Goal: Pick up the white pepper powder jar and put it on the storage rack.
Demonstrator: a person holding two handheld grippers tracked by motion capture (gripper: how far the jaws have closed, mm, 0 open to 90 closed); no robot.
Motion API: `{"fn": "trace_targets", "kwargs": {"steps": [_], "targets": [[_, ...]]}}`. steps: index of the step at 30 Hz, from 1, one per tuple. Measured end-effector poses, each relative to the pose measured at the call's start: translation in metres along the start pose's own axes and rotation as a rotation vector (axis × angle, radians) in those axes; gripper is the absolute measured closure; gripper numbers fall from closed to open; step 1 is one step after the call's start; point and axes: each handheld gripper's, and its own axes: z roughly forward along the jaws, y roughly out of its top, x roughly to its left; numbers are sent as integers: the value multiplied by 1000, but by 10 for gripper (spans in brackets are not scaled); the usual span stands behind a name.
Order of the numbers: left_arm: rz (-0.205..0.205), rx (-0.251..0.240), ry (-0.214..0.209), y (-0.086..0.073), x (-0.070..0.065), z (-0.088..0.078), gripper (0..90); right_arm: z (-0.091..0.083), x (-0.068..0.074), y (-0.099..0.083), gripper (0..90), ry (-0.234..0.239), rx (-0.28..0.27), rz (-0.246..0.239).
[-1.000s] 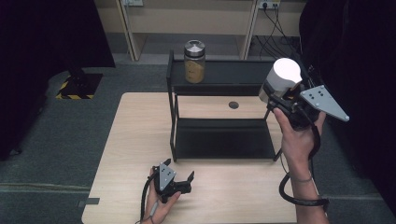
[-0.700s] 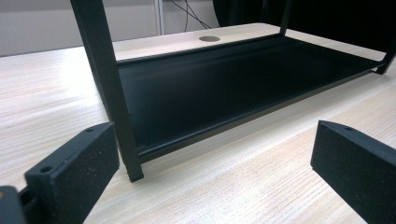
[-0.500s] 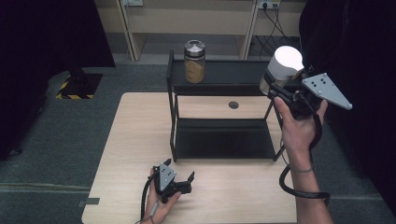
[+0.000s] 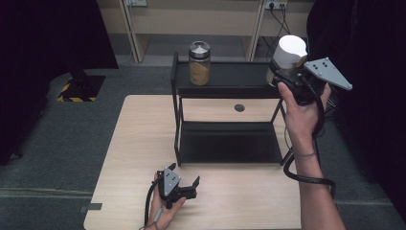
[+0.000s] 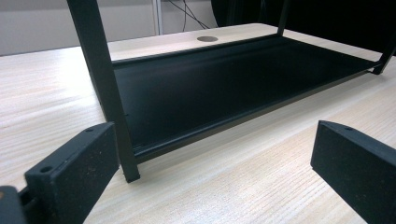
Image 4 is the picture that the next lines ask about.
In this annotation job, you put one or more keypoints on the large black curtain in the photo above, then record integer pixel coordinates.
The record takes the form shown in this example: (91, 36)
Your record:
(38, 64)

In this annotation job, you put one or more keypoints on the person's left hand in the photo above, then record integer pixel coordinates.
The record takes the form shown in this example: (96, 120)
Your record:
(161, 217)

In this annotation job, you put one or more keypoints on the person's right hand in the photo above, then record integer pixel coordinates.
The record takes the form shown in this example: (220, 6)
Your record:
(301, 124)

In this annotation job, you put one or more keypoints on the white power strip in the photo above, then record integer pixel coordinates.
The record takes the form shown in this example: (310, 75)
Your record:
(276, 4)

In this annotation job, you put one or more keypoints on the glass jar with silver lid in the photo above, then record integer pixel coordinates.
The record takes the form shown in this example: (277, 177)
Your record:
(199, 68)

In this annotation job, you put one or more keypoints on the white wall socket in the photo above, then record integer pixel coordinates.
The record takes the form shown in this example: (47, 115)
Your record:
(136, 2)

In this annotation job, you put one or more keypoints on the black curtain with stands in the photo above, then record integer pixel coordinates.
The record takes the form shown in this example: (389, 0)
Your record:
(373, 127)

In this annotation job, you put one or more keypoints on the black stand base hazard tape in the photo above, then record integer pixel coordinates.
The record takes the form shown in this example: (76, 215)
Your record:
(83, 87)

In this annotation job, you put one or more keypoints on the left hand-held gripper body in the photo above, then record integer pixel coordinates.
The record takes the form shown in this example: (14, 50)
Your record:
(170, 182)

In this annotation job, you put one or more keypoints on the grey floor tape strip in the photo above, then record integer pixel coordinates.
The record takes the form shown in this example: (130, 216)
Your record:
(92, 207)

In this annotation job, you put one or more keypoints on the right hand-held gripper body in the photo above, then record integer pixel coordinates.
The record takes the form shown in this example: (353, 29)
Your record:
(325, 72)

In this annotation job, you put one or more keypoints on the black two-tier metal rack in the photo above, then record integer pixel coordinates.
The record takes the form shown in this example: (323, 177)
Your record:
(236, 76)

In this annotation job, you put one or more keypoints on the beige shelving unit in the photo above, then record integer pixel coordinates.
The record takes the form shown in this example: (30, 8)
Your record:
(166, 19)

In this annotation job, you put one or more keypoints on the white plastic jar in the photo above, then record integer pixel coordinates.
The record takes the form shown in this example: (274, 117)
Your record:
(288, 49)

